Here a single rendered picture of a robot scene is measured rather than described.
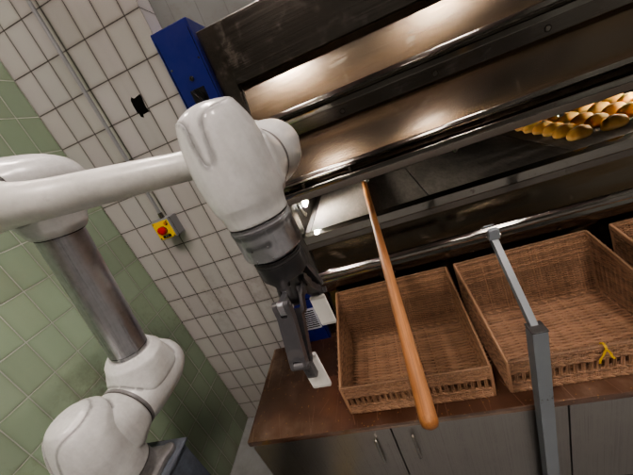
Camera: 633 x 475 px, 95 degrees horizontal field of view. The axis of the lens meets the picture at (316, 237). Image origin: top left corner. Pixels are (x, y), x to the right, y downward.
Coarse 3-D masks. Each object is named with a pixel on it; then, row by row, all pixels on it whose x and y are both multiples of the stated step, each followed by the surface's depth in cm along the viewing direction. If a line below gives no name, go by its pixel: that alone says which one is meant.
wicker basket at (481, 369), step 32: (352, 288) 147; (384, 288) 143; (416, 288) 140; (448, 288) 137; (352, 320) 150; (416, 320) 143; (448, 320) 140; (352, 352) 145; (384, 352) 138; (448, 352) 125; (480, 352) 106; (352, 384) 129; (384, 384) 108; (448, 384) 104; (480, 384) 103
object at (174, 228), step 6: (168, 216) 137; (174, 216) 141; (156, 222) 137; (162, 222) 137; (168, 222) 136; (174, 222) 139; (180, 222) 143; (156, 228) 138; (168, 228) 138; (174, 228) 138; (180, 228) 142; (168, 234) 139; (174, 234) 138; (162, 240) 141
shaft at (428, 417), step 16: (368, 192) 159; (368, 208) 137; (384, 256) 93; (384, 272) 86; (400, 304) 71; (400, 320) 66; (400, 336) 62; (416, 352) 58; (416, 368) 54; (416, 384) 51; (416, 400) 49; (432, 416) 46
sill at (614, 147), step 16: (592, 144) 117; (608, 144) 112; (624, 144) 111; (544, 160) 120; (560, 160) 115; (576, 160) 115; (496, 176) 123; (512, 176) 120; (528, 176) 119; (448, 192) 126; (464, 192) 124; (480, 192) 124; (400, 208) 130; (416, 208) 129; (336, 224) 141; (352, 224) 135; (368, 224) 135; (304, 240) 142; (320, 240) 141
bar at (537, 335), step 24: (624, 192) 83; (528, 216) 90; (552, 216) 88; (456, 240) 94; (360, 264) 102; (504, 264) 89; (528, 312) 83; (528, 336) 83; (552, 384) 86; (552, 408) 91; (552, 432) 95; (552, 456) 100
